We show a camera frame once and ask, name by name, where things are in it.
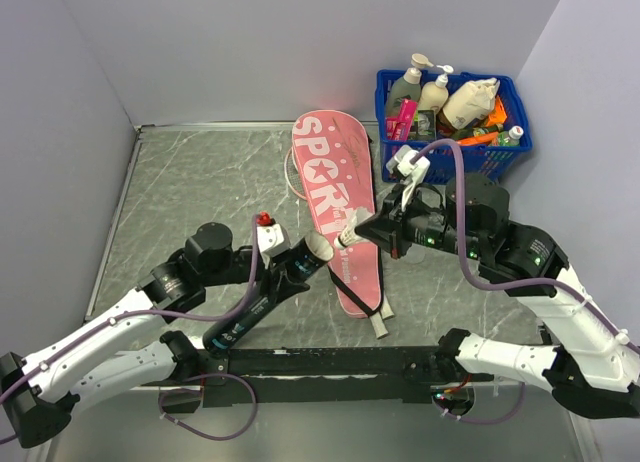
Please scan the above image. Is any black shuttlecock tube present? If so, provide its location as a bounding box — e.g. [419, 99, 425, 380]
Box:
[202, 230, 334, 354]

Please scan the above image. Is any cream pump bottle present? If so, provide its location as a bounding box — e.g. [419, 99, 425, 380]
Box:
[417, 65, 454, 114]

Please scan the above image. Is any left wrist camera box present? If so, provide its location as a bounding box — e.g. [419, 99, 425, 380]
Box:
[256, 212, 291, 266]

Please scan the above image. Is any white feather shuttlecock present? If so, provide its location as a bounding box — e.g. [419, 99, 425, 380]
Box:
[334, 207, 373, 250]

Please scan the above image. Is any green pump bottle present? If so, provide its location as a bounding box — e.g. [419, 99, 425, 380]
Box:
[385, 53, 434, 117]

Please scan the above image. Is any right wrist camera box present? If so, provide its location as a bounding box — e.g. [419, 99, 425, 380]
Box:
[385, 145, 430, 211]

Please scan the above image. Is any pink racket bag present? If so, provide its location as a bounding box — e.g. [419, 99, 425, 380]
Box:
[292, 110, 384, 318]

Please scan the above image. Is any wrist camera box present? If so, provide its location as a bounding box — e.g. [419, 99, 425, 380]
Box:
[256, 212, 291, 266]
[385, 145, 430, 211]

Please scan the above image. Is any blue plastic basket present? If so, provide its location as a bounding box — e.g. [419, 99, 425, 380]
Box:
[375, 69, 534, 188]

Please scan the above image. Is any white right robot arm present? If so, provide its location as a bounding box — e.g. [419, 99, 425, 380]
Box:
[354, 173, 639, 420]

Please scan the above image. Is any green bottle white cap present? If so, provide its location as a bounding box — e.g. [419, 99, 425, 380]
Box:
[491, 125, 524, 147]

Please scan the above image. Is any orange snack packet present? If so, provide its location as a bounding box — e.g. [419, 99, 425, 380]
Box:
[485, 96, 507, 126]

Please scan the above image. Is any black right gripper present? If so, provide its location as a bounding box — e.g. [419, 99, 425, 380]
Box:
[354, 180, 485, 259]

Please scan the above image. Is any pink snack box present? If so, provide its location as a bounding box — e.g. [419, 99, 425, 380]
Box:
[385, 99, 418, 142]

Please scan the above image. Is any beige paper bag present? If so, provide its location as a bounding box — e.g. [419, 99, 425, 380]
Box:
[438, 77, 501, 131]

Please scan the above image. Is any badminton racket head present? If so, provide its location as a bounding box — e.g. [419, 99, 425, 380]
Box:
[283, 148, 306, 201]

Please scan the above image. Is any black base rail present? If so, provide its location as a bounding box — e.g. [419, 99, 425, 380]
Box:
[139, 345, 496, 408]

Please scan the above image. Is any orange tube package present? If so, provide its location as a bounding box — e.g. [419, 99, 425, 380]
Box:
[458, 131, 500, 147]

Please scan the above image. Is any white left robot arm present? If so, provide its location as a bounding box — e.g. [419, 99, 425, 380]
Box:
[1, 213, 334, 449]

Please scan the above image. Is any dark picture box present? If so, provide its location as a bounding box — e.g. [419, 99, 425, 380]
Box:
[409, 109, 437, 143]

